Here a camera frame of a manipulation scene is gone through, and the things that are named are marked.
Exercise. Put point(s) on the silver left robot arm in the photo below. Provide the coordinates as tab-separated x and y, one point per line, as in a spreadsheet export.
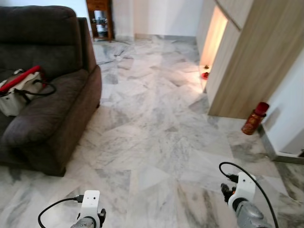
84	223

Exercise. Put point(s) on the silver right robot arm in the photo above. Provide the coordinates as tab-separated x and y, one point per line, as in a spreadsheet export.
251	216

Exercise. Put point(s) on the amber jar with red lid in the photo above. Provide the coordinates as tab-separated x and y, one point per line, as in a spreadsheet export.
253	121

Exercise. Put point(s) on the dark brown fabric sofa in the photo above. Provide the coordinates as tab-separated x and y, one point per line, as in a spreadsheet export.
52	114

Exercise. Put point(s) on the small red ornament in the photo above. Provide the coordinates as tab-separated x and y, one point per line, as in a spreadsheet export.
205	75

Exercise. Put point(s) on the light wood wardrobe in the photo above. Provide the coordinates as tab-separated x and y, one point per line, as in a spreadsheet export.
251	57

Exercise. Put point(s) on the white bag with red trim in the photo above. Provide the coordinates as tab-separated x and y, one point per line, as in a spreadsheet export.
16	92

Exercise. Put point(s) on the small brown wooden shelf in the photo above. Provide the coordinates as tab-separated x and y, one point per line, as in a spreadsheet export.
99	21

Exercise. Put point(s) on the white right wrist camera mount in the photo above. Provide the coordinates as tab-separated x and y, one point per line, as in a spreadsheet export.
243	190

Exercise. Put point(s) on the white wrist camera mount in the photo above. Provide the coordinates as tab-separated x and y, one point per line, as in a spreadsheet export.
90	203
243	190

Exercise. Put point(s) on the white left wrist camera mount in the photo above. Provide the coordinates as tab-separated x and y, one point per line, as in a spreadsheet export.
90	203

